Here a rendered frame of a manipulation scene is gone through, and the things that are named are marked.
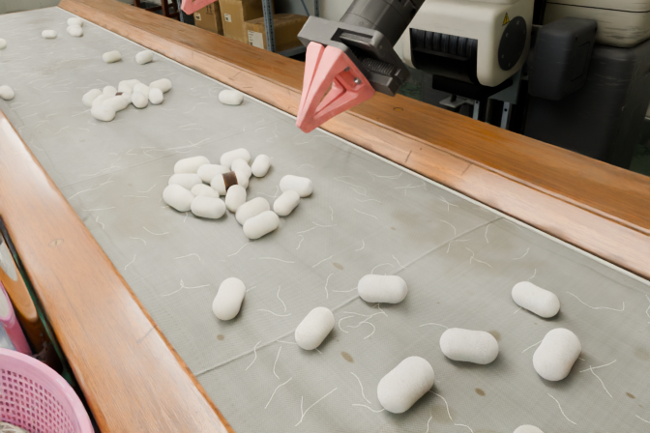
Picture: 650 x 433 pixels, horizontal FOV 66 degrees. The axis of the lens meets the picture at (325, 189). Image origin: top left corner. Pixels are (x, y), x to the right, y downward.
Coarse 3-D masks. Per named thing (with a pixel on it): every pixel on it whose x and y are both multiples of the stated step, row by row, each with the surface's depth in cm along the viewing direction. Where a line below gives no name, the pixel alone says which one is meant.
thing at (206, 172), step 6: (204, 168) 52; (210, 168) 52; (216, 168) 51; (222, 168) 52; (228, 168) 52; (198, 174) 52; (204, 174) 52; (210, 174) 51; (216, 174) 51; (204, 180) 52; (210, 180) 52
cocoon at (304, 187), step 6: (282, 180) 49; (288, 180) 49; (294, 180) 49; (300, 180) 49; (306, 180) 49; (282, 186) 49; (288, 186) 49; (294, 186) 49; (300, 186) 48; (306, 186) 48; (312, 186) 49; (300, 192) 49; (306, 192) 49
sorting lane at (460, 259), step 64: (0, 64) 97; (64, 64) 95; (128, 64) 93; (64, 128) 68; (128, 128) 67; (192, 128) 66; (256, 128) 65; (64, 192) 53; (128, 192) 52; (256, 192) 51; (320, 192) 50; (384, 192) 50; (448, 192) 49; (128, 256) 43; (192, 256) 42; (256, 256) 42; (320, 256) 42; (384, 256) 41; (448, 256) 41; (512, 256) 40; (576, 256) 40; (192, 320) 36; (256, 320) 36; (384, 320) 35; (448, 320) 35; (512, 320) 35; (576, 320) 34; (640, 320) 34; (256, 384) 31; (320, 384) 31; (448, 384) 30; (512, 384) 30; (576, 384) 30; (640, 384) 30
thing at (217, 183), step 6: (240, 174) 50; (246, 174) 51; (216, 180) 49; (222, 180) 49; (240, 180) 50; (246, 180) 50; (216, 186) 49; (222, 186) 49; (246, 186) 50; (222, 192) 50
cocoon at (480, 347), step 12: (444, 336) 31; (456, 336) 31; (468, 336) 31; (480, 336) 31; (492, 336) 31; (444, 348) 31; (456, 348) 31; (468, 348) 31; (480, 348) 30; (492, 348) 30; (456, 360) 31; (468, 360) 31; (480, 360) 31; (492, 360) 31
